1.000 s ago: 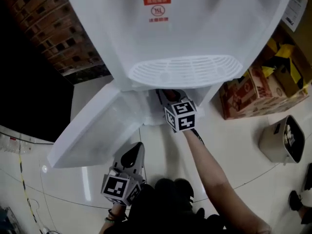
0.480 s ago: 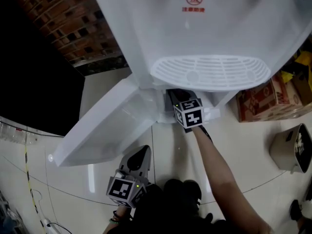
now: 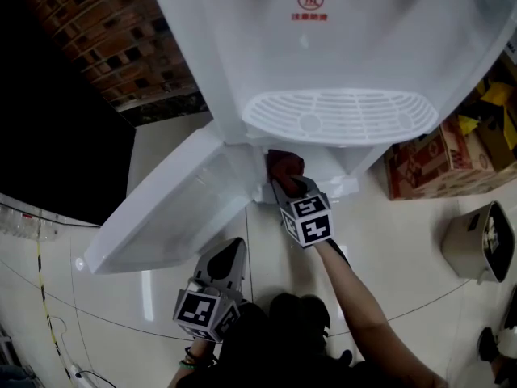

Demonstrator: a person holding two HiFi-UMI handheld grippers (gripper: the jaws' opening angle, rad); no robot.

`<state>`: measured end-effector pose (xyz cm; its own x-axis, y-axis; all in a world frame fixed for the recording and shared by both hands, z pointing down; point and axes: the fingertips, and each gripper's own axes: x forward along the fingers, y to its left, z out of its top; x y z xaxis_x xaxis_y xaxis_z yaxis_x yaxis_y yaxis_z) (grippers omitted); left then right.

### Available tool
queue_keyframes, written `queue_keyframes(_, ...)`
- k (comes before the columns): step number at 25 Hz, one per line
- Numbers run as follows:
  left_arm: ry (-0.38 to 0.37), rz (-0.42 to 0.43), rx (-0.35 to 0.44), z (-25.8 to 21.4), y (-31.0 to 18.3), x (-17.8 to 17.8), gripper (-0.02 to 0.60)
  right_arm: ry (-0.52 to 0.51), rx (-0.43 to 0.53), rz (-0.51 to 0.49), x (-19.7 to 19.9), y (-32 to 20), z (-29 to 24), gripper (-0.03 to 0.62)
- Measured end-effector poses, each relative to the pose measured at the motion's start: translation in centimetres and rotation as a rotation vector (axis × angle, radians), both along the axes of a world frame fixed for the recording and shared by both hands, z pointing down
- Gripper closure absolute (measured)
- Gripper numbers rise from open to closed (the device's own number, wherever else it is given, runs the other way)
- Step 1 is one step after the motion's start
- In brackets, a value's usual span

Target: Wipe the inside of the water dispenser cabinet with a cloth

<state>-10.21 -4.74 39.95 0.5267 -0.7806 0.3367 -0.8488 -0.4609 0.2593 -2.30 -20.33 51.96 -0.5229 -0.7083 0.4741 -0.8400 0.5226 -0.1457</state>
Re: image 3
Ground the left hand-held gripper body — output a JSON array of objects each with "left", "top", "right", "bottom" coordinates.
[{"left": 172, "top": 236, "right": 249, "bottom": 344}]

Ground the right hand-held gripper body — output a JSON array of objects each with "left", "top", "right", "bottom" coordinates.
[{"left": 271, "top": 175, "right": 334, "bottom": 251}]

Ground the white water dispenser cabinet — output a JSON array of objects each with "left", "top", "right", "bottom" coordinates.
[{"left": 144, "top": 0, "right": 517, "bottom": 206}]

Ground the person's left forearm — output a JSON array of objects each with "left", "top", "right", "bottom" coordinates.
[{"left": 166, "top": 336, "right": 221, "bottom": 388}]

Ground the person's right forearm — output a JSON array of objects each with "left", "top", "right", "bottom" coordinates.
[{"left": 313, "top": 238, "right": 450, "bottom": 388}]

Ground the white cabinet door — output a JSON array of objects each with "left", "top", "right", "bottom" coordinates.
[{"left": 82, "top": 120, "right": 268, "bottom": 276}]

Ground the person's black clothing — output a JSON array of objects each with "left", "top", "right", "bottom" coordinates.
[{"left": 209, "top": 292, "right": 450, "bottom": 388}]

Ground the white drip tray grille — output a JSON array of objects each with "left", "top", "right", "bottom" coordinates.
[{"left": 241, "top": 88, "right": 440, "bottom": 145}]

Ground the printed cardboard box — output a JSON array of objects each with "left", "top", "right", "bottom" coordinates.
[{"left": 383, "top": 115, "right": 517, "bottom": 202}]

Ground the white power strip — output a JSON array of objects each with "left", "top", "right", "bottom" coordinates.
[{"left": 65, "top": 362, "right": 89, "bottom": 388}]

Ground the grey trash bin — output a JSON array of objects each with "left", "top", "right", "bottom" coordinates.
[{"left": 439, "top": 200, "right": 516, "bottom": 285}]

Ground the yellow black striped tape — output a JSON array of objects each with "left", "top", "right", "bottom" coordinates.
[{"left": 36, "top": 239, "right": 77, "bottom": 381}]

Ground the black rounded object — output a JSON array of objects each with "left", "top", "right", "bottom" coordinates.
[{"left": 476, "top": 327, "right": 502, "bottom": 364}]

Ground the yellow plastic packaging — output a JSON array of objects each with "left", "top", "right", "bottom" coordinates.
[{"left": 456, "top": 77, "right": 517, "bottom": 160}]

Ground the black bead bracelet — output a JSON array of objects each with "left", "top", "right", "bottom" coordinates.
[{"left": 183, "top": 346, "right": 217, "bottom": 366}]

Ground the black cable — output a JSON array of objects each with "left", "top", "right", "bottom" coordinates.
[{"left": 75, "top": 369, "right": 119, "bottom": 388}]

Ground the white cable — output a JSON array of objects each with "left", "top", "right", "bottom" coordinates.
[{"left": 47, "top": 314, "right": 82, "bottom": 379}]

